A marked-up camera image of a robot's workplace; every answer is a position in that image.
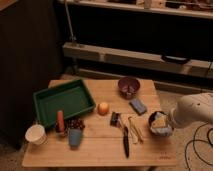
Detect black handled brush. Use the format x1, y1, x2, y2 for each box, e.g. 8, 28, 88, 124
110, 112, 129, 157

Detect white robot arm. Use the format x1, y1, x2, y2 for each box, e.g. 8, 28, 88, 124
168, 93, 213, 128

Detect dark purple bowl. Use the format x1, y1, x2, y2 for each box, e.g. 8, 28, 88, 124
118, 77, 140, 99

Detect orange round fruit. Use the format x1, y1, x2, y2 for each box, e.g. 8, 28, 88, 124
97, 102, 109, 116

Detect blue sponge block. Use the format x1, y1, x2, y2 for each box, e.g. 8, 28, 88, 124
129, 98, 147, 115

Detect green plastic tray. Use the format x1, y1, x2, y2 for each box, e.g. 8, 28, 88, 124
34, 79, 96, 128

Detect dark red grape bunch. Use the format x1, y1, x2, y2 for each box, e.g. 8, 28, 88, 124
68, 119, 85, 130

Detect wooden tongs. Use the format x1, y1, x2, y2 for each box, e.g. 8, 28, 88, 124
128, 117, 143, 144

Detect blue plastic cup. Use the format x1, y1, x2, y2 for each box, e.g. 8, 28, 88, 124
68, 129, 82, 147

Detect metal pole stand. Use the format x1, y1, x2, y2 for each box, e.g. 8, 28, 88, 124
64, 0, 77, 46

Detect red carrot toy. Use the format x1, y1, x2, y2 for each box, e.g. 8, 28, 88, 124
57, 110, 65, 132

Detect black bowl with cloth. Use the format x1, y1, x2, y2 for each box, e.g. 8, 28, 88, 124
148, 111, 173, 137

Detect white paper cup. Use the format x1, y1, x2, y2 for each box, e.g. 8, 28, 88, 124
25, 124, 47, 145

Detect black handle on shelf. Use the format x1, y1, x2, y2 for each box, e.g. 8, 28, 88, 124
161, 55, 190, 65

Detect black floor cable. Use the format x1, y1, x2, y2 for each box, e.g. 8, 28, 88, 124
183, 121, 213, 171

